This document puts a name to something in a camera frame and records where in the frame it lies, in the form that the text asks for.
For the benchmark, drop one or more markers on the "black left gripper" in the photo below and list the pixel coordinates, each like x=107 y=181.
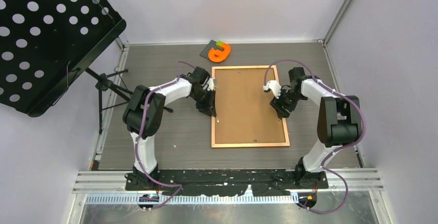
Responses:
x=207 y=108

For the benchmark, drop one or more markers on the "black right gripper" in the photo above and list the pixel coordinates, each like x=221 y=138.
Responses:
x=277 y=104

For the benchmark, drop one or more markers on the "wooden picture frame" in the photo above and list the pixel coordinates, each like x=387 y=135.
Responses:
x=249 y=145

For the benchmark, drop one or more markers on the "brown cardboard backing board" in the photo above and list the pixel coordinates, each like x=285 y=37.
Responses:
x=248 y=106

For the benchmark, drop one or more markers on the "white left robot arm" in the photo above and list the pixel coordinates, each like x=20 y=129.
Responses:
x=144 y=112

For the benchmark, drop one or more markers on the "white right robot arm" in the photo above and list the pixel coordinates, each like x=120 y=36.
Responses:
x=339 y=122

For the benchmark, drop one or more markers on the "grey lego baseplate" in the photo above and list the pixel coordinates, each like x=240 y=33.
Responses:
x=205 y=51

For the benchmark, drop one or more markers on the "black perforated music stand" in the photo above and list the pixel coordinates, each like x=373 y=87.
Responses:
x=47 y=44

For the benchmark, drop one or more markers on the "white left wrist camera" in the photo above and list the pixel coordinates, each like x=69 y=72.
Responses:
x=210 y=84

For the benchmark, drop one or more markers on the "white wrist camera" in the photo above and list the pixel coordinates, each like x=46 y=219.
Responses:
x=210 y=84
x=274 y=87

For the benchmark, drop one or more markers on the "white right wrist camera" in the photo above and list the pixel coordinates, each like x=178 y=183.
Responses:
x=274 y=87

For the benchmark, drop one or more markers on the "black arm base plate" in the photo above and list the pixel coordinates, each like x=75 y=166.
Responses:
x=225 y=183

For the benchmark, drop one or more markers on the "aluminium rail with ruler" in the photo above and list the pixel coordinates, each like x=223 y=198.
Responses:
x=109 y=187

